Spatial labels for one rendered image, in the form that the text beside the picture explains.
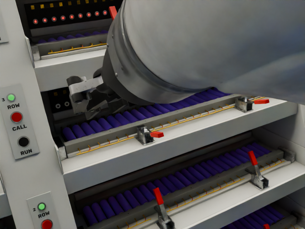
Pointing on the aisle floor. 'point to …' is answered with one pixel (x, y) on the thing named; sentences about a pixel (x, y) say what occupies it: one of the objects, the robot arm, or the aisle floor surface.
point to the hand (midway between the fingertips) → (103, 102)
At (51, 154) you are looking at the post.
